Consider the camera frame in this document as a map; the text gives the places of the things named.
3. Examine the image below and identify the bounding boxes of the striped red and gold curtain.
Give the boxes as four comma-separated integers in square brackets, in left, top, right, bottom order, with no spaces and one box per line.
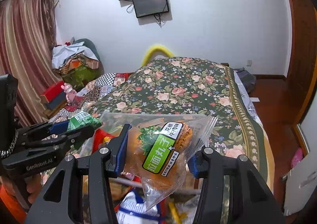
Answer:
[0,0,63,128]

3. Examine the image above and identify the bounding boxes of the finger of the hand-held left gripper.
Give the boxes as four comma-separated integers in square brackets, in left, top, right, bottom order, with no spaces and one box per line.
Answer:
[16,121,70,141]
[22,126,96,152]

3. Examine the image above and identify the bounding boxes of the orange ball snack bag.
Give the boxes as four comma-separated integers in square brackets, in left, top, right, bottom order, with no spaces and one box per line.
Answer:
[100,112,218,212]

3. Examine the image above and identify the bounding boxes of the dark blue box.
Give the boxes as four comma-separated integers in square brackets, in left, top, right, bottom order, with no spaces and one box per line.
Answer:
[45,93,67,111]

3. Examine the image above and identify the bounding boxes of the green snack packet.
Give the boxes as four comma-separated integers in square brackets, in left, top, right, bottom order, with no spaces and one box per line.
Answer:
[68,112,103,132]

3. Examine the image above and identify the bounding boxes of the red snack packet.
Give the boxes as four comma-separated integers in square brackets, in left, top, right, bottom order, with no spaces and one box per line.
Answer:
[93,128,117,153]

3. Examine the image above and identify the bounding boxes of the person's left hand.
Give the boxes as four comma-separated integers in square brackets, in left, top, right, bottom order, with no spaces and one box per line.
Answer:
[25,173,45,206]

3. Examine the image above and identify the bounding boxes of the small black wall monitor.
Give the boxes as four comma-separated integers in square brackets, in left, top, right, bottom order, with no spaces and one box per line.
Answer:
[132,0,170,18]

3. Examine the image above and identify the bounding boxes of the grey-white crumpled cloth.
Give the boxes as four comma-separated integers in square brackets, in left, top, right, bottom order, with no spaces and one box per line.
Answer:
[52,42,99,70]

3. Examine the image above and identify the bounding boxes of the patterned folded cloth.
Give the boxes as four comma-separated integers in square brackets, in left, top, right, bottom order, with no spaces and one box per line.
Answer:
[59,56,100,75]

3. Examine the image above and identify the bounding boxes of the dark green chair back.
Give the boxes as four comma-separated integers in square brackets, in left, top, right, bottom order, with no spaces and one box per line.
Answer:
[74,39,101,62]

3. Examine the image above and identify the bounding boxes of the patchwork quilt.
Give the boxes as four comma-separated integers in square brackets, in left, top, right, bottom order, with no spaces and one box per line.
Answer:
[43,73,135,126]

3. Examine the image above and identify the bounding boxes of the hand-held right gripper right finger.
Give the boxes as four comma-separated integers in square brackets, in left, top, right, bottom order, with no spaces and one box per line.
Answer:
[187,147,284,224]

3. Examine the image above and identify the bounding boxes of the red box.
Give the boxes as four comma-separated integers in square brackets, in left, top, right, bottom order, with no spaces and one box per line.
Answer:
[41,81,65,103]

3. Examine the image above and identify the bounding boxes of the yellow hoop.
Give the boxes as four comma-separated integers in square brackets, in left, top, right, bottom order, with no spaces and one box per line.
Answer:
[142,45,175,67]

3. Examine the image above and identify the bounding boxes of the printed white bed sheet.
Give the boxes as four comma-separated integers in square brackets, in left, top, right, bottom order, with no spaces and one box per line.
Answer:
[234,70,263,126]

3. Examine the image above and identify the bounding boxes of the blue and white snack packet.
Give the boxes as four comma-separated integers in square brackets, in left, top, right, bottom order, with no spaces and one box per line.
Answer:
[116,190,159,224]

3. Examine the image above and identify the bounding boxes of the wooden door frame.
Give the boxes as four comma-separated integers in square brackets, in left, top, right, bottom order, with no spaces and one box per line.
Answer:
[280,0,317,155]

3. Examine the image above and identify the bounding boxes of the clear plastic storage box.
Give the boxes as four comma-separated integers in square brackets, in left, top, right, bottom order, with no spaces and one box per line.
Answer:
[109,176,202,224]

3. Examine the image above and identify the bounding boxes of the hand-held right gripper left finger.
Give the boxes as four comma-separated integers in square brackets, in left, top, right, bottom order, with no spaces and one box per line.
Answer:
[25,123,132,224]

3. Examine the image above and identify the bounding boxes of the pink floor item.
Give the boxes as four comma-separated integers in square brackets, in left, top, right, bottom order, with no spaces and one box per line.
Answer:
[291,147,304,168]

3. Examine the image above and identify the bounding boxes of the grey bag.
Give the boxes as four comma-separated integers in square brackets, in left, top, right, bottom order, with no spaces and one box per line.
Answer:
[234,68,257,94]

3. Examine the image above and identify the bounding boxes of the pink plush toy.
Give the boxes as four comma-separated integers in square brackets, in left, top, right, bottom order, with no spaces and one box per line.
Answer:
[61,83,78,103]

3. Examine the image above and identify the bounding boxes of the orange cloth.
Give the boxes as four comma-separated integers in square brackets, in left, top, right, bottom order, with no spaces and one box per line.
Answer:
[0,184,28,223]

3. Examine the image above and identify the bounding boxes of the green floral blanket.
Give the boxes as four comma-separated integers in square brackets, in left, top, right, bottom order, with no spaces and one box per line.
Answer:
[40,57,275,224]

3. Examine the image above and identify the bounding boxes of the white appliance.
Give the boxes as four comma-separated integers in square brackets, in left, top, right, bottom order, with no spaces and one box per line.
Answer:
[282,160,317,216]

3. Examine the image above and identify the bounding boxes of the green patterned cloth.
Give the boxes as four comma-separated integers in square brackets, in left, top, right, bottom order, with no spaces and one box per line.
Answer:
[67,67,102,91]

